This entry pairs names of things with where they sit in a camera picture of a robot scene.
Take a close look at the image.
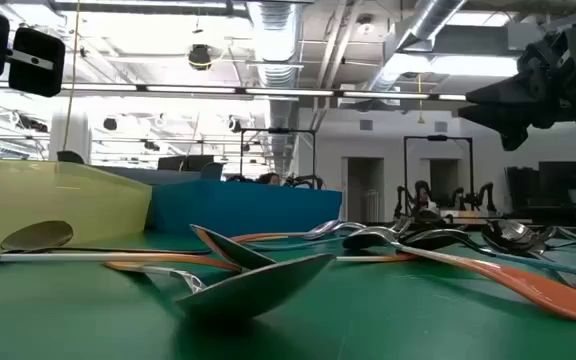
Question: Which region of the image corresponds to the slanted silver ceiling duct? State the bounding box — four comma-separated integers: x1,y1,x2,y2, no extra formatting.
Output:
367,0,469,94

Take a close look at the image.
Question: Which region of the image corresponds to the grey-blue plastic bin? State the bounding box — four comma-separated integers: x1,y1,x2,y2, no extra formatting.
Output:
56,149,225,187

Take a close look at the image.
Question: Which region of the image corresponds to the orange-handled metal spoon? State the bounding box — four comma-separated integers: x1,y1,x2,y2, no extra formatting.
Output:
105,252,338,321
0,251,243,274
190,223,419,272
230,219,342,245
342,226,576,325

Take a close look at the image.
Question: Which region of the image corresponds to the black ceiling dome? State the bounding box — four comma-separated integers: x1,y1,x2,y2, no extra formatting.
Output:
187,43,214,72

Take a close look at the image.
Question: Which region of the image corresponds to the black background monitor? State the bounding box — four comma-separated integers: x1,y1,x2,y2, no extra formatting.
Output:
156,154,215,173

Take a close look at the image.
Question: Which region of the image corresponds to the large silver ceiling duct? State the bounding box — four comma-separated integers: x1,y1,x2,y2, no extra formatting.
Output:
246,0,305,187

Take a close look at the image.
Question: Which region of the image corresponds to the yellow hanging cord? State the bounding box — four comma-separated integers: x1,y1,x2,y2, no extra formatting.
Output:
61,0,82,152

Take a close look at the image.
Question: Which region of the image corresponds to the blue shallow plastic bin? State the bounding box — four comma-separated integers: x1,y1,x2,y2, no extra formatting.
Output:
147,178,344,239

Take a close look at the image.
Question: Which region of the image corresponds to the black monitor on stand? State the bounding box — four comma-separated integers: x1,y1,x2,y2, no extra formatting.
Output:
505,159,576,227

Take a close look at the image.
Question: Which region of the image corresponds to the green table mat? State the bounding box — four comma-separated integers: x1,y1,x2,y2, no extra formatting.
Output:
0,227,576,360

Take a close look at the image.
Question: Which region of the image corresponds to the translucent yellow-green plastic bin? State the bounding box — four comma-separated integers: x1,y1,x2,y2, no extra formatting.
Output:
0,158,153,251

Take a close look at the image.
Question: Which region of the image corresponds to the long ceiling light bar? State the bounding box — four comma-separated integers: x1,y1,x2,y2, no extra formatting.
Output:
0,81,469,103

